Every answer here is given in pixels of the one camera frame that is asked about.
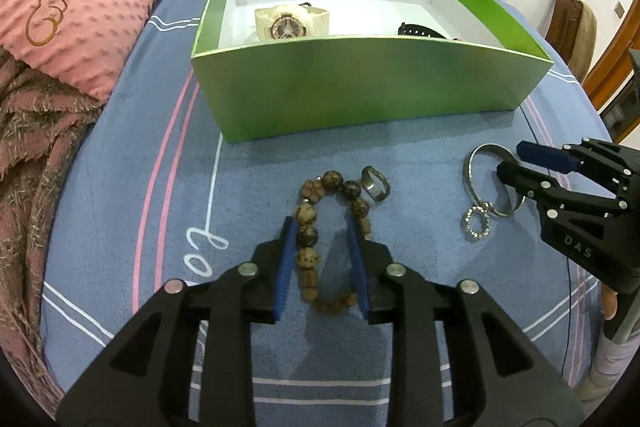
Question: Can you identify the small rhinestone ring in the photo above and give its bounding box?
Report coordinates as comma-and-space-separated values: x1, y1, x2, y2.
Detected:
462, 203, 494, 241

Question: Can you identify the person's right forearm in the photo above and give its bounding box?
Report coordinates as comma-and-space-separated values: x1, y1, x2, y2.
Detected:
575, 329, 626, 405

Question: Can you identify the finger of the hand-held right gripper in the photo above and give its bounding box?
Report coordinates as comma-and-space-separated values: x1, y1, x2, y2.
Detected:
496, 162, 628, 220
516, 138, 633, 188

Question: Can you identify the black wrist watch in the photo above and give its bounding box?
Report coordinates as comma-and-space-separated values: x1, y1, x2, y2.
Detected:
397, 22, 446, 40

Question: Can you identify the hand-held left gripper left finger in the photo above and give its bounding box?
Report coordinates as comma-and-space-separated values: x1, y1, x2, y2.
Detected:
56, 216, 301, 427

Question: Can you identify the cream wrist watch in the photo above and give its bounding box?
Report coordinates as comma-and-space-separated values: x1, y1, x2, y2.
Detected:
252, 3, 332, 44

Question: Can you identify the wooden chair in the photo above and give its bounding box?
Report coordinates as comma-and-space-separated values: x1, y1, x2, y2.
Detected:
545, 0, 586, 72

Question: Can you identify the silver bangle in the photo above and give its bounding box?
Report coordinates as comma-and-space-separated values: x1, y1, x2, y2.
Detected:
462, 143, 527, 219

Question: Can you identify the dark metal ring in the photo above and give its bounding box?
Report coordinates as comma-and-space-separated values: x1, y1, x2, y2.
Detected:
361, 165, 391, 202

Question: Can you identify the person's right hand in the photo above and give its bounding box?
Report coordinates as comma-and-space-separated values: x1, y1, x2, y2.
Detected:
600, 284, 622, 322

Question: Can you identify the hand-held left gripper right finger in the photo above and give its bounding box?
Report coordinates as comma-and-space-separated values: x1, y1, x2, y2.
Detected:
344, 218, 586, 427

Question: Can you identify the wooden door frame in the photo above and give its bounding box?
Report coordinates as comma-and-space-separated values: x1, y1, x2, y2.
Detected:
582, 0, 640, 112

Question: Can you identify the brown wooden bead bracelet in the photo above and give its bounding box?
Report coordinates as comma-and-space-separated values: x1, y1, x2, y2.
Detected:
295, 170, 373, 314

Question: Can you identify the green cardboard box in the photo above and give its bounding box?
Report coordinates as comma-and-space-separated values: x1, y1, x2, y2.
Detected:
190, 0, 556, 144

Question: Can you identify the pink brown fringed scarf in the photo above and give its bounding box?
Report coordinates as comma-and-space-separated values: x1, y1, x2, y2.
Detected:
0, 49, 103, 418

